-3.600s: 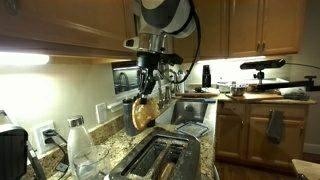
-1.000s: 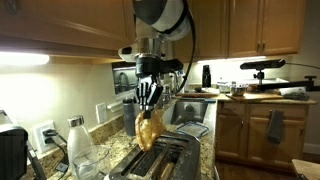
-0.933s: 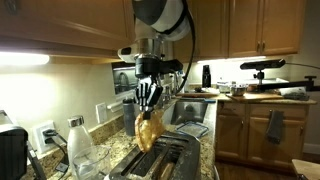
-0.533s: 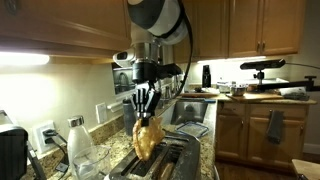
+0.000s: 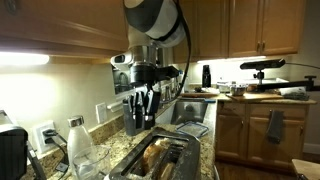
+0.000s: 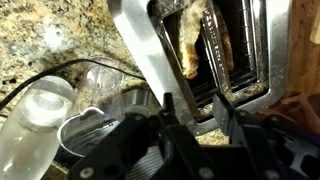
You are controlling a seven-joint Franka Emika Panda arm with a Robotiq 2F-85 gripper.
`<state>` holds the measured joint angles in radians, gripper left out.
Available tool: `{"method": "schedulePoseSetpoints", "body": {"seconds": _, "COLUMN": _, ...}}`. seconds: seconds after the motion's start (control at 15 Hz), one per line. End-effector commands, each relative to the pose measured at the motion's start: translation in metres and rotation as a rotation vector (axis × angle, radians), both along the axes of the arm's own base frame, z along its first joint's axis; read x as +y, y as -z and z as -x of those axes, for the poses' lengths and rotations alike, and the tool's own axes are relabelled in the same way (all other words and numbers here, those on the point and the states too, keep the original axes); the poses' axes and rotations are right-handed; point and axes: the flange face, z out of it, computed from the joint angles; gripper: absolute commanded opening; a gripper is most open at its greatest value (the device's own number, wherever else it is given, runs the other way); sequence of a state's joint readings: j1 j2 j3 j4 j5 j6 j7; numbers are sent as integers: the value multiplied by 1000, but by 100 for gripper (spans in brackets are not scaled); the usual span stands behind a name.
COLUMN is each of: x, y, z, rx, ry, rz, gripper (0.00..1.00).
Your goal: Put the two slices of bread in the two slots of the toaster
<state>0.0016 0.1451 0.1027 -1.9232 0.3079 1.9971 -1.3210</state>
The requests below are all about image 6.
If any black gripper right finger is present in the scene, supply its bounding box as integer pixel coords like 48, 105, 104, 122
212, 93, 320, 180

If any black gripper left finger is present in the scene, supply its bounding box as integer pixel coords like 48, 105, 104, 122
68, 92, 218, 180

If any crusty brown bread slice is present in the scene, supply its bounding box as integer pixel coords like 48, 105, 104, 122
213, 3, 235, 72

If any pale wide bread slice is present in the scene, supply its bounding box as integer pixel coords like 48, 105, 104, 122
178, 0, 208, 80

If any stainless steel two-slot toaster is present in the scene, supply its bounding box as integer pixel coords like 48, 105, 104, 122
107, 0, 293, 136

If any clear glass pitcher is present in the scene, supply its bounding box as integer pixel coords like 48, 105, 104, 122
57, 55, 127, 158

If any clear bottle with metal cap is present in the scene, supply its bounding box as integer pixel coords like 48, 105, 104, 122
0, 75, 76, 180

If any black power cord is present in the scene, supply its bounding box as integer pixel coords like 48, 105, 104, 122
0, 58, 147, 111

